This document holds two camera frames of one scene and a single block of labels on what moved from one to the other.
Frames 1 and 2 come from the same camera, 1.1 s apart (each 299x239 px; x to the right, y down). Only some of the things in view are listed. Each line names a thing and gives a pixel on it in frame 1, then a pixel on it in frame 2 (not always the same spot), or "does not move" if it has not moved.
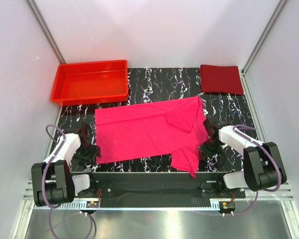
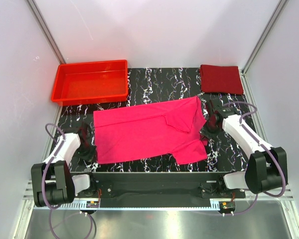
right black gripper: x=204 y=153 → x=206 y=134
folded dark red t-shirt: x=221 y=79 does not move
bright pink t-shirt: x=179 y=127 does not move
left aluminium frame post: x=49 y=35 does not move
